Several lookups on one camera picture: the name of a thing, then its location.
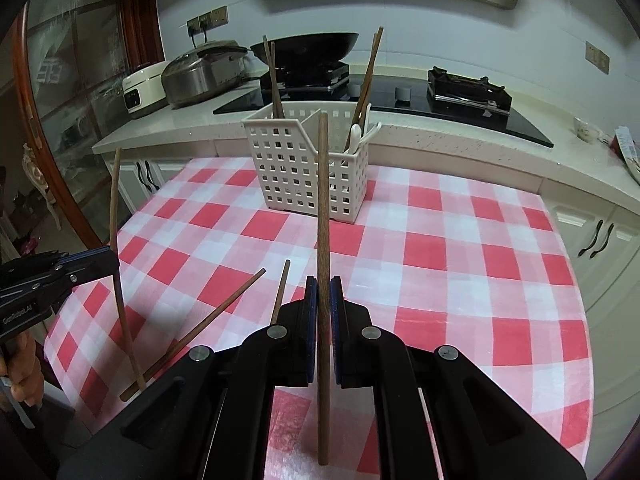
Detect black glass gas cooktop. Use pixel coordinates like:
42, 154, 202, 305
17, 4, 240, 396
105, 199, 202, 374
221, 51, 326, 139
212, 74, 555, 148

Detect red brown wooden door frame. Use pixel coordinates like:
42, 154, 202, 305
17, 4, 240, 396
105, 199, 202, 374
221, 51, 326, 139
115, 0, 166, 74

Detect silver rice cooker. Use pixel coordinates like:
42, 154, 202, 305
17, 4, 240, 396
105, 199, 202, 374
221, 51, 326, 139
161, 40, 249, 109

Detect wooden framed glass door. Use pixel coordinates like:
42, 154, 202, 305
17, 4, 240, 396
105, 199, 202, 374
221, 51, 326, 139
0, 0, 126, 261

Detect black wok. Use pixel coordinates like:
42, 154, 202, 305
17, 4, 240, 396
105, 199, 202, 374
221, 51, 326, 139
250, 32, 360, 68

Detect white kitchen appliance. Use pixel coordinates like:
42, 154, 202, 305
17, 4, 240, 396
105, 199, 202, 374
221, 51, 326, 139
122, 62, 168, 118

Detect white perforated utensil basket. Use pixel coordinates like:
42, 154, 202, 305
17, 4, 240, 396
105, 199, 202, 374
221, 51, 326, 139
241, 101, 372, 224

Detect paper packet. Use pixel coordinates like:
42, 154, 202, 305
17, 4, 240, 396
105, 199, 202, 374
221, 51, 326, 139
612, 125, 640, 161

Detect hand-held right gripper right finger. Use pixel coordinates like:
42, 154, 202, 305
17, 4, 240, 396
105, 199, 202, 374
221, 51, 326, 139
330, 276, 587, 480

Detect white lower cabinet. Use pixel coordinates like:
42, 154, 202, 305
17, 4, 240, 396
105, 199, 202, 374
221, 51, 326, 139
105, 156, 193, 217
542, 187, 640, 461

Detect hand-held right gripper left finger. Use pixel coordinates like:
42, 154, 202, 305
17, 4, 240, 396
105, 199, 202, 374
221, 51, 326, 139
56, 276, 321, 480

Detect red white checked tablecloth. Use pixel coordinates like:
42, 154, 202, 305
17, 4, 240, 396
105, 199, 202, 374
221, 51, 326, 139
44, 156, 592, 480

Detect black cabinet handles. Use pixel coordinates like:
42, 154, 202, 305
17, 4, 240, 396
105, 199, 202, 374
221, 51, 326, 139
135, 161, 159, 194
578, 221, 616, 260

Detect black burner grate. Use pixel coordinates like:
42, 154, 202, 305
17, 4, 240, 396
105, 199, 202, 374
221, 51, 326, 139
260, 61, 351, 95
426, 66, 513, 112

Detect person's left hand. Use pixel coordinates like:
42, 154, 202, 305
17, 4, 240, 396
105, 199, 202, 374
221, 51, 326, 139
0, 332, 44, 404

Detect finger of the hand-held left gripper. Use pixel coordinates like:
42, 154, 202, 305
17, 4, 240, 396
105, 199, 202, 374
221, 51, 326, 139
50, 255, 121, 292
47, 247, 110, 261

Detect brown wooden chopstick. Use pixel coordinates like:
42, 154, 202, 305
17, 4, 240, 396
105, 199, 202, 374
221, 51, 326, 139
120, 268, 267, 402
352, 32, 380, 151
316, 112, 332, 466
262, 35, 282, 118
109, 147, 147, 392
345, 26, 385, 153
270, 259, 291, 326
270, 41, 286, 118

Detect gold wall switch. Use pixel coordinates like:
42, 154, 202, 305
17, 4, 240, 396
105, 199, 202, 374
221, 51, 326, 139
586, 41, 611, 74

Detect small white cup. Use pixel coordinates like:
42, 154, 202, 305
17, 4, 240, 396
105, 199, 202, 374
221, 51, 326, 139
573, 116, 601, 142

